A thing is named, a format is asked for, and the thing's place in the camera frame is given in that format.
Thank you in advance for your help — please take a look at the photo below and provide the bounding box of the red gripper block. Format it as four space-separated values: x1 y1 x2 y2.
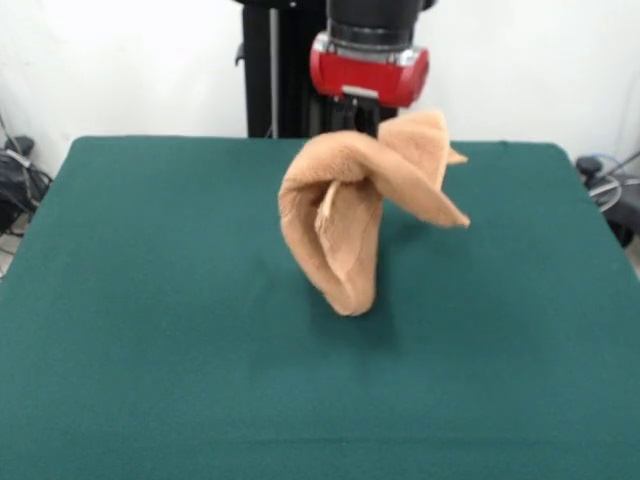
308 30 431 141

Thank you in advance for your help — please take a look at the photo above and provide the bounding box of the tan terry towel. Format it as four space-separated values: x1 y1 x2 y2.
278 108 472 318

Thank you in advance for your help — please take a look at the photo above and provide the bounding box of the dark green table cloth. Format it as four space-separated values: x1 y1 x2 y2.
0 135 640 480

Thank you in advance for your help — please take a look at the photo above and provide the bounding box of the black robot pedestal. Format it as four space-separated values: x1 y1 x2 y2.
233 0 401 141

